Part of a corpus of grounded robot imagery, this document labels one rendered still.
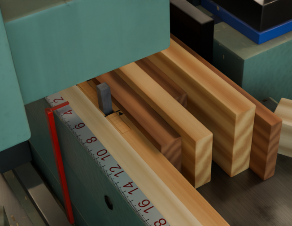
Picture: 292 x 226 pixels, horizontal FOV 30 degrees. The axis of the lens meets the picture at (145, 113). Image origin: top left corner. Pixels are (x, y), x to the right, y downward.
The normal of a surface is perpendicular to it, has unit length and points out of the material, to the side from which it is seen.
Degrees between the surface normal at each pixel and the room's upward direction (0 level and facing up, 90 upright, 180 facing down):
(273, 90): 90
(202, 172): 90
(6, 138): 90
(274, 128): 90
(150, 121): 0
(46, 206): 0
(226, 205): 0
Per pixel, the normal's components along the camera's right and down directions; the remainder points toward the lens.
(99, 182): -0.85, 0.37
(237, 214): -0.04, -0.76
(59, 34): 0.53, 0.54
